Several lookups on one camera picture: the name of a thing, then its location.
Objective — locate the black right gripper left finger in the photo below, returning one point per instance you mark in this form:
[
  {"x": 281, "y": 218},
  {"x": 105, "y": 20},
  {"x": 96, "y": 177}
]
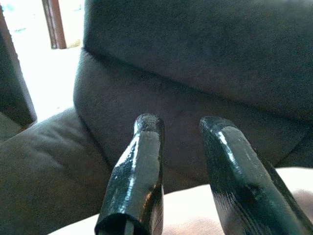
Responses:
[{"x": 137, "y": 183}]

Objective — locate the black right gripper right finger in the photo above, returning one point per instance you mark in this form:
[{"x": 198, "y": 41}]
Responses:
[{"x": 244, "y": 183}]

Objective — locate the pink printed pillow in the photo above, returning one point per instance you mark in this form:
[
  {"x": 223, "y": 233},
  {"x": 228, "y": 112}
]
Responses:
[{"x": 190, "y": 208}]

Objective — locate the grey suede sofa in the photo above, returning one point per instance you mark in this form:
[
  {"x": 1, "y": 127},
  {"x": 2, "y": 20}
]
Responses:
[{"x": 195, "y": 73}]

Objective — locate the dark wooden cabinet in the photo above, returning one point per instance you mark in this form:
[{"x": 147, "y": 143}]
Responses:
[{"x": 12, "y": 93}]

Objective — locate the brown wooden post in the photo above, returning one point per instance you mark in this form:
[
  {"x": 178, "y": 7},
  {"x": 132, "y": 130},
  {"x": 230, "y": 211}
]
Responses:
[{"x": 55, "y": 24}]

